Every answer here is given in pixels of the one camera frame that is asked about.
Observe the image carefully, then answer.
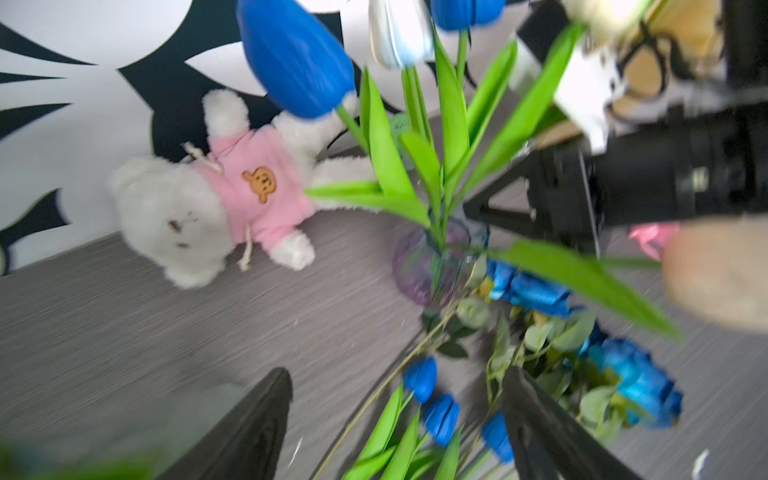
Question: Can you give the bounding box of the purple glass vase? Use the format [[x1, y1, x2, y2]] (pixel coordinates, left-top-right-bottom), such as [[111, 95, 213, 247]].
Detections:
[[391, 227, 477, 308]]

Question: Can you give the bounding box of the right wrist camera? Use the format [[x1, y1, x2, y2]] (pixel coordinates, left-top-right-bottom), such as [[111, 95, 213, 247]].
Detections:
[[509, 1, 626, 155]]

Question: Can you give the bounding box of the pink alarm clock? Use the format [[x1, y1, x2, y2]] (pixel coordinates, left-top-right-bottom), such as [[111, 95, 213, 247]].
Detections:
[[628, 222, 681, 262]]

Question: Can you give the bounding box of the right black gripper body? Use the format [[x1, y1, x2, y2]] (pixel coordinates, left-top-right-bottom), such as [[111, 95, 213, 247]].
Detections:
[[527, 101, 768, 241]]

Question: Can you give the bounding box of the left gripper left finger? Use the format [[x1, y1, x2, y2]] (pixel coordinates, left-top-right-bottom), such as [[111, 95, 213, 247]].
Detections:
[[159, 367, 293, 480]]

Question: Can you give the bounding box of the tulip bouquet blue white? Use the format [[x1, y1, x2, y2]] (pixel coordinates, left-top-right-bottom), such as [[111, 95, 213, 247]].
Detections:
[[236, 0, 768, 340]]

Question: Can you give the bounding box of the yellow wavy glass vase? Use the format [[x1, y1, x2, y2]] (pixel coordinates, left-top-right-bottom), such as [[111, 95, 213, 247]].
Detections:
[[605, 0, 723, 113]]

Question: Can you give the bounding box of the blue rose low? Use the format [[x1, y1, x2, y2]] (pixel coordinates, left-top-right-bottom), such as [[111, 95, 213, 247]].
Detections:
[[585, 337, 683, 429]]

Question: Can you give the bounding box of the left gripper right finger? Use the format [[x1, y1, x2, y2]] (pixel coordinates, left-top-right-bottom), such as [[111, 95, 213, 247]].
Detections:
[[502, 366, 640, 480]]

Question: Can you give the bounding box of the white teddy bear pink shirt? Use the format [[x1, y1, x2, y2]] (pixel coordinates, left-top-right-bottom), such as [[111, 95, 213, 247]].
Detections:
[[110, 89, 375, 289]]

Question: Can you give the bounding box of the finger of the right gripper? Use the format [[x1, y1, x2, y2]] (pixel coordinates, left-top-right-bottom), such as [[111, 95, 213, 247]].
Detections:
[[463, 158, 576, 240]]

